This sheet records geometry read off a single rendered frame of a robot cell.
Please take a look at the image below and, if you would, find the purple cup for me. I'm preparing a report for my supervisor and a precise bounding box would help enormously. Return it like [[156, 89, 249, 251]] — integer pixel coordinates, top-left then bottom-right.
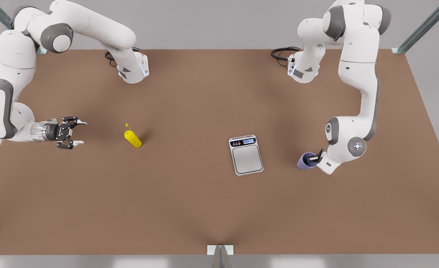
[[297, 151, 319, 171]]

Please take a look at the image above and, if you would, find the yellow sauce bottle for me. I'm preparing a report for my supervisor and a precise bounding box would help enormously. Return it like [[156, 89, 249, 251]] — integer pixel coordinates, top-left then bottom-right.
[[124, 123, 143, 149]]

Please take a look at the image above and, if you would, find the silver kitchen scale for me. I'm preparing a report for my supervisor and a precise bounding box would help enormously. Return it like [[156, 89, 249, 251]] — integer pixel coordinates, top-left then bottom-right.
[[229, 135, 264, 176]]

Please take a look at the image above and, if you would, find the black cable loop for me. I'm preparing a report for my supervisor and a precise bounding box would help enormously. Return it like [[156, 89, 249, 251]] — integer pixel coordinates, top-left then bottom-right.
[[271, 46, 302, 68], [104, 47, 142, 68]]

